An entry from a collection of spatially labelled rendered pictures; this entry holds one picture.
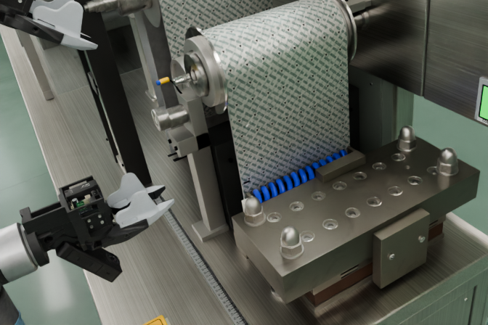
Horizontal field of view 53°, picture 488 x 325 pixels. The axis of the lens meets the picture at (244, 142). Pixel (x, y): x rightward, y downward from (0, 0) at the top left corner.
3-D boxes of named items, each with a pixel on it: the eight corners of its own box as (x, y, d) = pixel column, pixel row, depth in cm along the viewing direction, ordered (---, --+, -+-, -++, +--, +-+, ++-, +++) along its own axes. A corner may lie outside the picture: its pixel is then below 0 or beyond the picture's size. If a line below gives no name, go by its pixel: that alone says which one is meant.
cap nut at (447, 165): (430, 168, 85) (432, 147, 82) (446, 161, 86) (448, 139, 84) (447, 178, 82) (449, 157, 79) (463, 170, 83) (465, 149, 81)
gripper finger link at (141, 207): (171, 186, 72) (109, 206, 70) (179, 217, 75) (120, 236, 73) (167, 175, 74) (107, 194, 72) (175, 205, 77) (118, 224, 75)
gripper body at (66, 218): (108, 197, 69) (21, 233, 65) (125, 241, 73) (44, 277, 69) (96, 172, 75) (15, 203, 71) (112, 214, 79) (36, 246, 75)
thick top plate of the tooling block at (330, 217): (236, 242, 85) (231, 216, 81) (409, 157, 98) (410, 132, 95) (285, 305, 72) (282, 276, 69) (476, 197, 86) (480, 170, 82)
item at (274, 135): (243, 197, 87) (226, 107, 77) (348, 149, 95) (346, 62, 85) (245, 199, 86) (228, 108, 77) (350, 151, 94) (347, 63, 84)
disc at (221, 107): (194, 96, 89) (177, 17, 81) (197, 96, 89) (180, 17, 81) (232, 128, 77) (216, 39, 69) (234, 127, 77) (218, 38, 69)
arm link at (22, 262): (13, 292, 68) (8, 257, 74) (46, 277, 69) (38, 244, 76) (-9, 254, 64) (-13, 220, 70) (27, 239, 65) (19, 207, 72)
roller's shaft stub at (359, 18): (324, 36, 90) (323, 13, 88) (354, 25, 93) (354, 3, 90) (339, 42, 87) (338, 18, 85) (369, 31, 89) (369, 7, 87)
